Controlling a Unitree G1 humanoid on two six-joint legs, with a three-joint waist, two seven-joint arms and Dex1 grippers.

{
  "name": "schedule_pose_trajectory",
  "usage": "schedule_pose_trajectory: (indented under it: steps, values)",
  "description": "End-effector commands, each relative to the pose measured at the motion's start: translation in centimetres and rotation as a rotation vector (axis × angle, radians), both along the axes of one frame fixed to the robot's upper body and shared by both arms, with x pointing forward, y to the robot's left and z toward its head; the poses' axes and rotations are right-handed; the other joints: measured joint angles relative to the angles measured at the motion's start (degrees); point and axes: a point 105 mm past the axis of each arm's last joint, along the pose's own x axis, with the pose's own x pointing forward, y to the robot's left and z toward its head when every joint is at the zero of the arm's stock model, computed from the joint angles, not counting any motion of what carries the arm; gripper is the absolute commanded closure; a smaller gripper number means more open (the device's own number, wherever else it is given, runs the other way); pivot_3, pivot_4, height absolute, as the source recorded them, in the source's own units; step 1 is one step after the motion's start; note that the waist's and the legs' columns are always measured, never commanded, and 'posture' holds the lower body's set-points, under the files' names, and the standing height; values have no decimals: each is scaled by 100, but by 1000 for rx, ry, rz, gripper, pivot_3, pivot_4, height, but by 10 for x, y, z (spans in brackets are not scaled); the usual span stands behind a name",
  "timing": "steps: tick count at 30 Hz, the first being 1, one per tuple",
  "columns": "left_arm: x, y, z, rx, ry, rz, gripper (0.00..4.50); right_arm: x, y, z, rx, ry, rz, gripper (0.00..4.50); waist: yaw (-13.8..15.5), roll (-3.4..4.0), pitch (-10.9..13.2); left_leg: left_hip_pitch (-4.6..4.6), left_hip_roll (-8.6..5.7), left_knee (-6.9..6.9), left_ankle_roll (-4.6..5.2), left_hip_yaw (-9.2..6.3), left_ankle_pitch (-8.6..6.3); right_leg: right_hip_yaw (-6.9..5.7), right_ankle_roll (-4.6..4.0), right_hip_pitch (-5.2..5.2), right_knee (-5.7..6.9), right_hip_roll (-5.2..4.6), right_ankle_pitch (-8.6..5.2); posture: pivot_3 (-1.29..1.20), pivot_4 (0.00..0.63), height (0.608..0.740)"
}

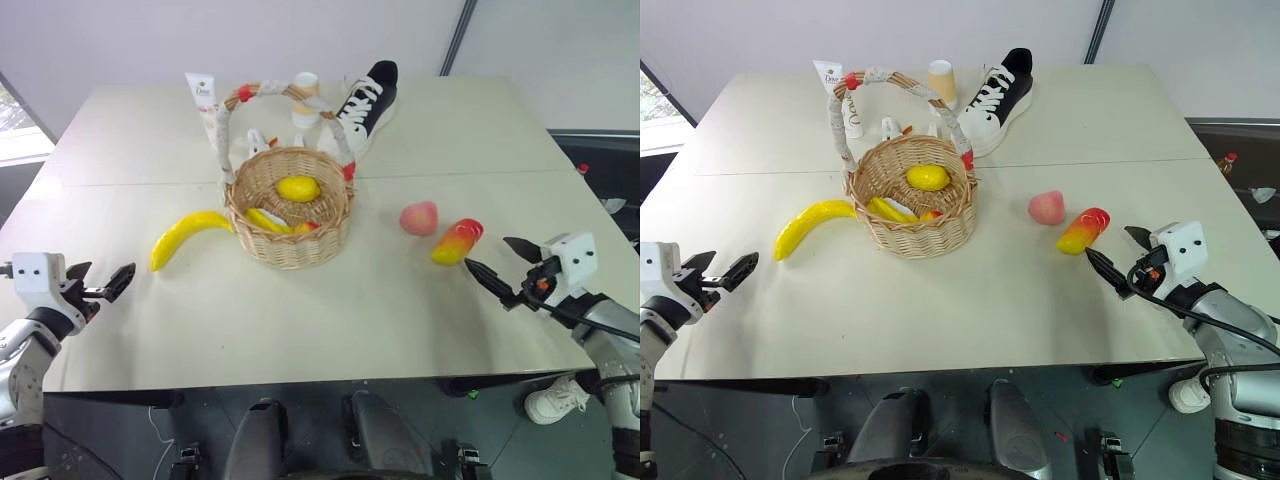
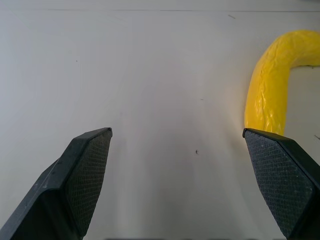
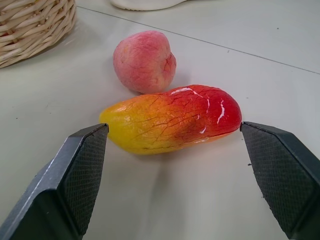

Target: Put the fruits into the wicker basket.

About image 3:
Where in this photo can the red yellow mango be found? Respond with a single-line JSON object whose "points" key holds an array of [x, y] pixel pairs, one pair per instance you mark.
{"points": [[170, 120]]}

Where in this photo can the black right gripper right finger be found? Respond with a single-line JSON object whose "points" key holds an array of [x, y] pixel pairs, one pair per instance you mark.
{"points": [[282, 172]]}

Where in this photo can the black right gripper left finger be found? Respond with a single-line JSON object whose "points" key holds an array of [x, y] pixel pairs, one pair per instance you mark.
{"points": [[62, 185]]}

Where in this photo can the white plate edge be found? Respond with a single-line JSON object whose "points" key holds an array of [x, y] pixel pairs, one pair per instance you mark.
{"points": [[147, 4]]}

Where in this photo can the pink peach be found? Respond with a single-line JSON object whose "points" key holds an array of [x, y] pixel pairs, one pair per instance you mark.
{"points": [[143, 61]]}

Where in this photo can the woven wicker basket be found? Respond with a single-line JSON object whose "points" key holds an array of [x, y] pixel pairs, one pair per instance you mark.
{"points": [[30, 27]]}

